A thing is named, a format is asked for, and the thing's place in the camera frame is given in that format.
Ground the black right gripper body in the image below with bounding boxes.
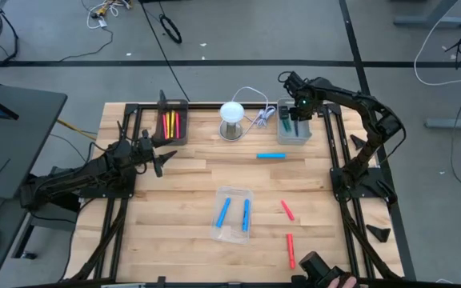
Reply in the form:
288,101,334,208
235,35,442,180
279,91,319,122

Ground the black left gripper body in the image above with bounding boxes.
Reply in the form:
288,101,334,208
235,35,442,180
134,128,165,178

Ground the white plastic bin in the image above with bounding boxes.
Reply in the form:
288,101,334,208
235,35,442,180
276,98,313,146

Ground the dark grey plastic bin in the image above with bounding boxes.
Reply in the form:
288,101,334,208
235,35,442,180
153,98,190,146

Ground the white dome table lamp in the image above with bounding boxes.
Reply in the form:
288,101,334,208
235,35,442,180
218,101,246,142

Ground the clear plastic bin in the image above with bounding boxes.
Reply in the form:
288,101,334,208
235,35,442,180
209,186,255,245

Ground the black desk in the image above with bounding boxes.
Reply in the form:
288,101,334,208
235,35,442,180
0,82,68,288

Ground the grey desk foot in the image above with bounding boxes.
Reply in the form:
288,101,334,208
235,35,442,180
425,108,461,131
392,0,461,30

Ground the person's hand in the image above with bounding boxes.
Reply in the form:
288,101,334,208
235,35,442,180
328,275,358,288

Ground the white lamp cable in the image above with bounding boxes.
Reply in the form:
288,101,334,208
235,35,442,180
230,86,278,139

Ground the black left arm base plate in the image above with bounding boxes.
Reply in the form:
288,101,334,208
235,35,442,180
78,167,138,200

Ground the black metal table frame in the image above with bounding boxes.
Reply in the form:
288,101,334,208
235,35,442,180
64,102,406,288

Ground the yellow cable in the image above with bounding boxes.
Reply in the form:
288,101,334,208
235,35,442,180
56,118,98,141

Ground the long black floor cable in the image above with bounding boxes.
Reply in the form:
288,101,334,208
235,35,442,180
140,0,191,103

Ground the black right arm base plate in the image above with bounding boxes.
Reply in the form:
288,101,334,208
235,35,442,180
330,166,396,201

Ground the black coiled cable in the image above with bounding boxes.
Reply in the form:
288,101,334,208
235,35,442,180
158,14,183,45

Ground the long white floor cable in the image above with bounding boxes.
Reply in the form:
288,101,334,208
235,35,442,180
413,0,461,87

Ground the white floor cable bundle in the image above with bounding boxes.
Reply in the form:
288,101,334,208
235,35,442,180
85,0,134,30

